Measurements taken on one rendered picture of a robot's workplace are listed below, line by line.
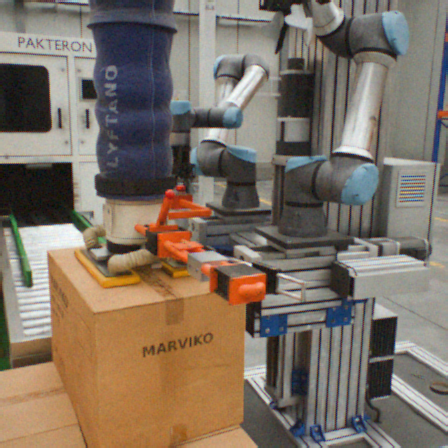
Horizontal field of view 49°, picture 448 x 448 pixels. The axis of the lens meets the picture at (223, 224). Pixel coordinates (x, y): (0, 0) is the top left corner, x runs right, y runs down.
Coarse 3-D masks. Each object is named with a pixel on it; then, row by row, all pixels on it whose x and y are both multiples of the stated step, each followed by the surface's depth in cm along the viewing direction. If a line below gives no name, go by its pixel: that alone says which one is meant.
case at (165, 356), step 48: (96, 288) 125; (144, 288) 126; (192, 288) 126; (96, 336) 111; (144, 336) 117; (192, 336) 124; (240, 336) 131; (96, 384) 114; (144, 384) 120; (192, 384) 126; (240, 384) 134; (96, 432) 118; (144, 432) 122; (192, 432) 129
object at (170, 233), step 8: (152, 232) 118; (160, 232) 122; (168, 232) 117; (176, 232) 118; (184, 232) 119; (152, 240) 117; (160, 240) 116; (168, 240) 117; (176, 240) 118; (152, 248) 118; (160, 248) 116; (160, 256) 117; (168, 256) 118
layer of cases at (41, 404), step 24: (0, 384) 155; (24, 384) 155; (48, 384) 155; (0, 408) 142; (24, 408) 142; (48, 408) 143; (72, 408) 143; (0, 432) 132; (24, 432) 132; (48, 432) 132; (72, 432) 132; (216, 432) 133; (240, 432) 133
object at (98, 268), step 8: (96, 248) 145; (80, 256) 146; (88, 256) 144; (88, 264) 138; (96, 264) 136; (104, 264) 136; (96, 272) 131; (104, 272) 129; (128, 272) 130; (104, 280) 125; (112, 280) 125; (120, 280) 126; (128, 280) 127; (136, 280) 128
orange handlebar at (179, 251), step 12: (180, 204) 176; (192, 204) 168; (168, 216) 151; (180, 216) 153; (192, 216) 155; (204, 216) 157; (144, 228) 130; (180, 240) 118; (180, 252) 108; (192, 252) 112; (204, 264) 99; (240, 288) 87; (252, 288) 86; (264, 288) 88
